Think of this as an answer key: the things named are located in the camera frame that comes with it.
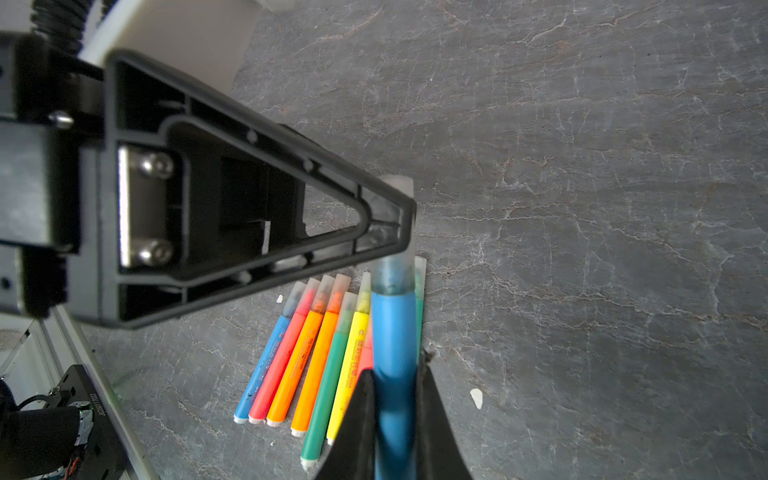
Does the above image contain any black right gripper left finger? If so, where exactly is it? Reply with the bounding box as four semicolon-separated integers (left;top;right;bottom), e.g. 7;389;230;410
315;369;376;480

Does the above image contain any orange marker pen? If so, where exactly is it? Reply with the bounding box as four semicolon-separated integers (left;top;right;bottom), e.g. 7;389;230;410
266;275;334;427
291;274;351;438

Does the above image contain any yellow marker pen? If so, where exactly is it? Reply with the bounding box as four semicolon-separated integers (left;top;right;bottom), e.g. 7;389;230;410
326;272;372;446

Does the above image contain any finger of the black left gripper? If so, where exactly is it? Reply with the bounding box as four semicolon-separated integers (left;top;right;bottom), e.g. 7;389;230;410
66;50;410;329

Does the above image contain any pink marker pen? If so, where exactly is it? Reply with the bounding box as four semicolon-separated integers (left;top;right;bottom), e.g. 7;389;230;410
248;278;321;424

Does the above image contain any translucent blue pen cap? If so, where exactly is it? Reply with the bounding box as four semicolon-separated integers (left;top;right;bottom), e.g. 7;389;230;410
372;175;416;296

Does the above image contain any thick blue marker pen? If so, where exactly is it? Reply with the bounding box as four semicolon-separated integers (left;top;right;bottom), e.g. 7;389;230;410
372;253;418;479

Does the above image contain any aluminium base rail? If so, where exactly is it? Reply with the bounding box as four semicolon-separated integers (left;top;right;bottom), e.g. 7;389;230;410
1;308;158;479

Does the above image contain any teal green marker pen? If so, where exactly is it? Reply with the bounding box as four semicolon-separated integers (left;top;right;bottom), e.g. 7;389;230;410
414;256;427;354

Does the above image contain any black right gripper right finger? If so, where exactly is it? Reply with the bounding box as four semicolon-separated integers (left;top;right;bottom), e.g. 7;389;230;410
415;350;472;480

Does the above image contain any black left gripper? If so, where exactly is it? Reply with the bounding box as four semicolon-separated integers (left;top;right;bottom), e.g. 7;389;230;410
1;32;104;318

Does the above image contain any thin blue marker pen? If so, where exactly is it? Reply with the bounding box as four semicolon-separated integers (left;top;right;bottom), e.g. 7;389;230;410
233;281;307;424

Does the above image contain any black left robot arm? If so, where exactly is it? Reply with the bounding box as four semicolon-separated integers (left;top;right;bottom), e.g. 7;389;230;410
1;1;416;329

